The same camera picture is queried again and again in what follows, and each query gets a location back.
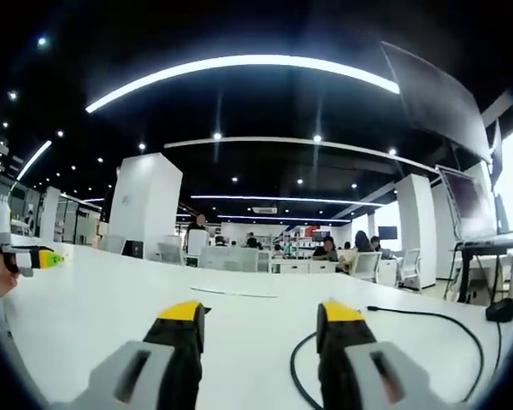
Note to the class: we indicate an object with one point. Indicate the silver-framed tilted screen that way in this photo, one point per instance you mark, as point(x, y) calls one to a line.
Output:
point(470, 200)

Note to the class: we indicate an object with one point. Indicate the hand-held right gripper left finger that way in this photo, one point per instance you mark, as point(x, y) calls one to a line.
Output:
point(171, 363)

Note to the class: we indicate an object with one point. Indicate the long curved ceiling light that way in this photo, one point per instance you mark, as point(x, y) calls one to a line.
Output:
point(239, 62)

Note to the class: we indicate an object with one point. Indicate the black desk frame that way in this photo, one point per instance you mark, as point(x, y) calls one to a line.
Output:
point(468, 273)

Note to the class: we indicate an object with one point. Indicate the small black monitor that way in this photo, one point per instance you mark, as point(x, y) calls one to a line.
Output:
point(387, 232)

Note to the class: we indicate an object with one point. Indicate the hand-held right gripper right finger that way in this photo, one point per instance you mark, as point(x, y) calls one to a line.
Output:
point(346, 363)

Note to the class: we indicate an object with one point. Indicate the black power adapter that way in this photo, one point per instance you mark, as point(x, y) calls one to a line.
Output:
point(501, 309)

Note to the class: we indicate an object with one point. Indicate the large dark monitor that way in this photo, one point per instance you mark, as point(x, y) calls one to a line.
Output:
point(436, 102)

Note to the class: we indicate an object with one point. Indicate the white desk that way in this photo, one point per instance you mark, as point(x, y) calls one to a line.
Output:
point(111, 299)

